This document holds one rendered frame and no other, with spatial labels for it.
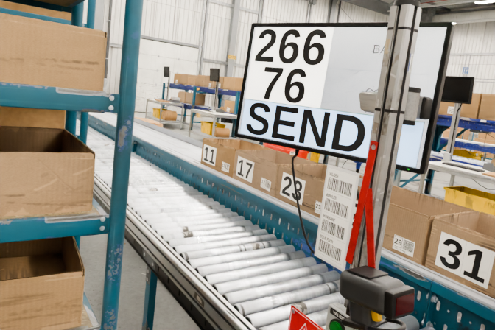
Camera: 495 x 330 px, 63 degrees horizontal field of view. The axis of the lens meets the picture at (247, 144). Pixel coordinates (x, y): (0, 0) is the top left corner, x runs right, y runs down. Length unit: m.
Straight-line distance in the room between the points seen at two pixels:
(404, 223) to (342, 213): 0.67
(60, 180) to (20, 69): 0.18
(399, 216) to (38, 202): 1.13
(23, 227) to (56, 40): 0.28
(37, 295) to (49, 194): 0.16
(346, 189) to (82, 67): 0.52
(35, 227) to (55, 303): 0.15
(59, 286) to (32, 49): 0.38
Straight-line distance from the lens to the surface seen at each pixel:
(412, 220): 1.46
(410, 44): 0.78
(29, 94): 0.66
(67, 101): 0.67
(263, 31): 1.07
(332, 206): 0.84
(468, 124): 6.40
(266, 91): 1.03
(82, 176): 0.73
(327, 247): 0.86
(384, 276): 0.76
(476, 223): 1.67
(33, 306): 0.78
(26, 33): 0.69
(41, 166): 0.71
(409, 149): 0.88
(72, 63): 0.69
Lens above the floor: 1.37
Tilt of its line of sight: 7 degrees down
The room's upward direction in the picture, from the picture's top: 7 degrees clockwise
